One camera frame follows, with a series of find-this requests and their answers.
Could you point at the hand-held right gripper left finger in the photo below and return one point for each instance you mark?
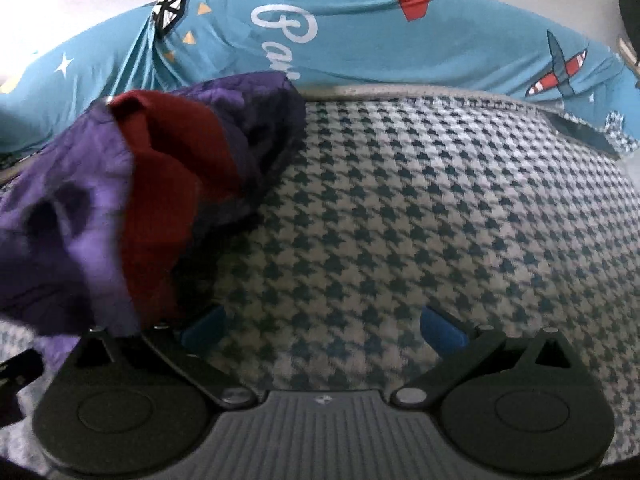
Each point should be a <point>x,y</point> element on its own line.
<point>202,327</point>

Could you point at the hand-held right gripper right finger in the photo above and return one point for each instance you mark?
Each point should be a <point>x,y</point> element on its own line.
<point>442,332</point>

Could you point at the dark red cloth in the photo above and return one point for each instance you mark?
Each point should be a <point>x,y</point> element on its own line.
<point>165,185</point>

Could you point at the purple floral garment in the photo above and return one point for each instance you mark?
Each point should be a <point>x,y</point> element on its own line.
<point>60,185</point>

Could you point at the houndstooth bed mat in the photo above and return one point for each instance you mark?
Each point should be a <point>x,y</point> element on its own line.
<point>400,210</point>

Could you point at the teal printed blanket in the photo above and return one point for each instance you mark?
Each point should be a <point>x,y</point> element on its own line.
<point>375,45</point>

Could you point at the black object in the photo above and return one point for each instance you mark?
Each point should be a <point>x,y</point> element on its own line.
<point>631,10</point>

